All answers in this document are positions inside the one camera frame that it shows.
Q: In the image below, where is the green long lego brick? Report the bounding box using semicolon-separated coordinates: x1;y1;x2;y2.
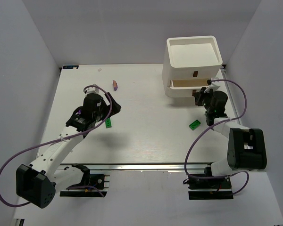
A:
189;120;201;130

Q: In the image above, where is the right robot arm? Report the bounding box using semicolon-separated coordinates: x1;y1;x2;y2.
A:
192;87;267;177

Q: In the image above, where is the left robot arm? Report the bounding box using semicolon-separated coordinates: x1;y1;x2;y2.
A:
16;91;121;209

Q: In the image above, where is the green flat lego plate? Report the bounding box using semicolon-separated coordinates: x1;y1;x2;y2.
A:
105;118;112;129

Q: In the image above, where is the white drawer cabinet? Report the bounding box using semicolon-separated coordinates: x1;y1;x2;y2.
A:
162;35;223;89

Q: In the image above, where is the blue label sticker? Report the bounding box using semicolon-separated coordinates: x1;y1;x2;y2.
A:
62;65;79;70

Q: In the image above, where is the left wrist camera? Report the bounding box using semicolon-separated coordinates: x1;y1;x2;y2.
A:
83;84;99;95

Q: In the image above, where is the aluminium rail right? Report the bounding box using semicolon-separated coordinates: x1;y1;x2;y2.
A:
221;64;245;118

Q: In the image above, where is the aluminium rail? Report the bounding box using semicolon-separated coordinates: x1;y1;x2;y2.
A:
221;64;245;118
58;163;208;171

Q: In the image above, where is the aluminium rail front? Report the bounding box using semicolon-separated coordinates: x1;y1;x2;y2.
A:
58;163;208;171

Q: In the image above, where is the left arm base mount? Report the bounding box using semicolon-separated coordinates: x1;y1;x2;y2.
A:
59;164;110;198

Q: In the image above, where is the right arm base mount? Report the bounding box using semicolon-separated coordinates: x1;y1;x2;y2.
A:
183;177;233;200

